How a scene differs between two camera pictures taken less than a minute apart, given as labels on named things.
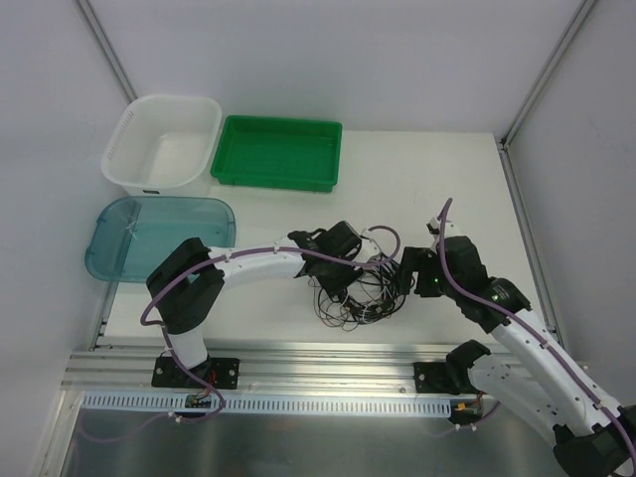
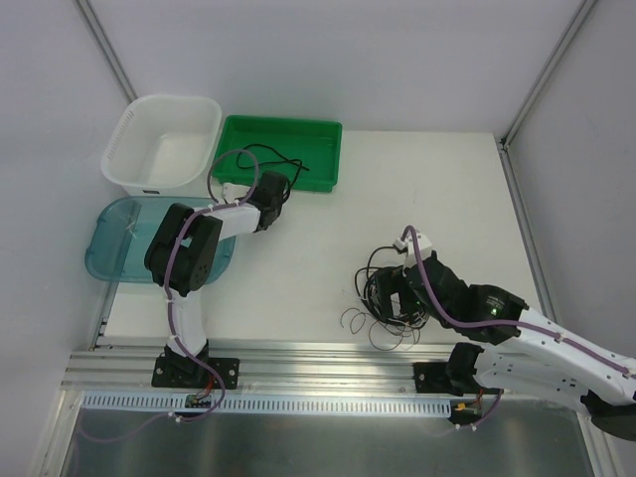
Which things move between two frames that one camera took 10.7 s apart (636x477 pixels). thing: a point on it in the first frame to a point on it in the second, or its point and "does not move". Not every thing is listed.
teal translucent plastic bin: (128, 236) does not move
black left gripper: (333, 277) to (277, 188)
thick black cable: (377, 293) to (361, 278)
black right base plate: (443, 378) does not move
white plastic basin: (164, 145) does not move
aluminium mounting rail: (283, 368) does not move
